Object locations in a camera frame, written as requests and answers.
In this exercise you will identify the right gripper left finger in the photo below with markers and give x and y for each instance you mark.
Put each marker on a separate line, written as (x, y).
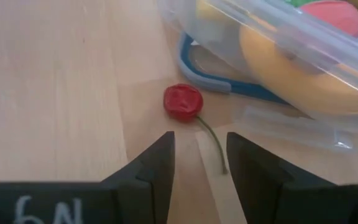
(154, 168)

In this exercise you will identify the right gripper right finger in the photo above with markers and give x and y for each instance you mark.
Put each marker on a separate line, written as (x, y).
(253, 174)

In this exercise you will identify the red toy cherry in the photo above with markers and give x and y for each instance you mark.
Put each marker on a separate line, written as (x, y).
(182, 102)

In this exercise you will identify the yellow toy banana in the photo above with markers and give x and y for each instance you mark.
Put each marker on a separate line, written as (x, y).
(291, 81)

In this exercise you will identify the yellow toy lemon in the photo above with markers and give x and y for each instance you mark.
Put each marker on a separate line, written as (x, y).
(210, 12)

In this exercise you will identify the pink toy peach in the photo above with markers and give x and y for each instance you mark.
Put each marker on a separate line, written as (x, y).
(334, 15)

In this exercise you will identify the clear plastic tupperware container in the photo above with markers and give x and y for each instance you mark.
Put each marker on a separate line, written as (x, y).
(216, 40)

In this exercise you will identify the clear lid with blue rim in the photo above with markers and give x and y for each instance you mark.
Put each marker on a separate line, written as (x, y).
(213, 84)

